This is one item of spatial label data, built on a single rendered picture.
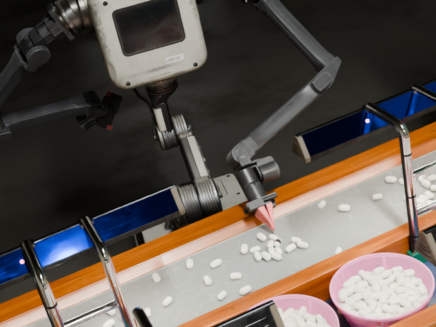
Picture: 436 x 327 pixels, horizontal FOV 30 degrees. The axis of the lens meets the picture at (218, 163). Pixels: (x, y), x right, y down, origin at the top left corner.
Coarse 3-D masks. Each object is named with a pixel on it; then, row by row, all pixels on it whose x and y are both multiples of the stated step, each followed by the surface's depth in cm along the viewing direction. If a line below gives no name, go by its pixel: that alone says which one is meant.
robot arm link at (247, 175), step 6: (246, 168) 245; (252, 168) 248; (258, 168) 247; (240, 174) 245; (246, 174) 245; (252, 174) 245; (258, 174) 247; (240, 180) 245; (246, 180) 244; (252, 180) 244; (258, 180) 245
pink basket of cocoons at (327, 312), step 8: (280, 296) 213; (288, 296) 213; (296, 296) 212; (304, 296) 211; (256, 304) 212; (280, 304) 213; (296, 304) 213; (304, 304) 212; (312, 304) 210; (320, 304) 208; (312, 312) 211; (320, 312) 209; (328, 312) 206; (328, 320) 206; (336, 320) 201
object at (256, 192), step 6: (246, 186) 244; (252, 186) 243; (258, 186) 243; (246, 192) 244; (252, 192) 243; (258, 192) 242; (264, 192) 244; (252, 198) 242; (258, 198) 242; (264, 198) 242; (270, 198) 242; (246, 204) 240; (246, 210) 244
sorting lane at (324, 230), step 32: (416, 160) 262; (352, 192) 254; (384, 192) 250; (416, 192) 246; (288, 224) 246; (320, 224) 242; (352, 224) 239; (384, 224) 236; (192, 256) 242; (224, 256) 238; (288, 256) 232; (320, 256) 229; (128, 288) 235; (160, 288) 231; (192, 288) 228; (224, 288) 225; (256, 288) 223; (64, 320) 228; (96, 320) 225; (160, 320) 219
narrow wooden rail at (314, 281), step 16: (432, 224) 227; (368, 240) 227; (384, 240) 225; (400, 240) 224; (336, 256) 223; (352, 256) 222; (304, 272) 220; (320, 272) 219; (272, 288) 217; (288, 288) 216; (304, 288) 217; (320, 288) 219; (240, 304) 214; (288, 304) 217; (192, 320) 213; (208, 320) 211; (224, 320) 211
